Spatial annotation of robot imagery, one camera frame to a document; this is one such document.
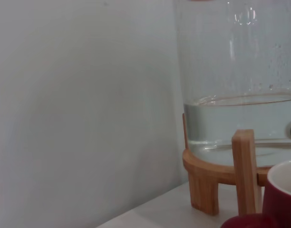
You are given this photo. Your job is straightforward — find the red ceramic cup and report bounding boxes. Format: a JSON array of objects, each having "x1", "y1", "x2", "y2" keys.
[{"x1": 220, "y1": 159, "x2": 291, "y2": 228}]

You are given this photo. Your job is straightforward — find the glass water dispenser jar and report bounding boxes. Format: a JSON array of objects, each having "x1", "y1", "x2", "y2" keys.
[{"x1": 175, "y1": 0, "x2": 291, "y2": 169}]

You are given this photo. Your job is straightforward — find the wooden dispenser stand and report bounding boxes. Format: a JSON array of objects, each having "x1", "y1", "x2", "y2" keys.
[{"x1": 182, "y1": 113, "x2": 291, "y2": 217}]

